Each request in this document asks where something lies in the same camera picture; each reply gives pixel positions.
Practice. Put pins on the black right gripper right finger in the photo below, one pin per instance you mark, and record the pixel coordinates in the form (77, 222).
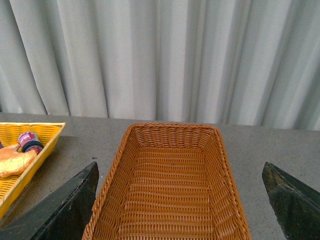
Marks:
(295, 204)

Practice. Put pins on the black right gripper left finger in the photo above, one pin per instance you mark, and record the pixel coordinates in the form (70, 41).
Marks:
(63, 215)

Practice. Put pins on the yellow wicker basket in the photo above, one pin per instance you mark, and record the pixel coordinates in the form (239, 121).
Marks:
(11, 187)

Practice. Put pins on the brown wicker basket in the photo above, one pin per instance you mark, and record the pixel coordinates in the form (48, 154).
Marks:
(169, 181)

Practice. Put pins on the croissant bread toy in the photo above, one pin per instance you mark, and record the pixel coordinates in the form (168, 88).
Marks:
(13, 162)

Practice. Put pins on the small pink labelled jar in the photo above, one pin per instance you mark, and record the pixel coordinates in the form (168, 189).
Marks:
(30, 141)

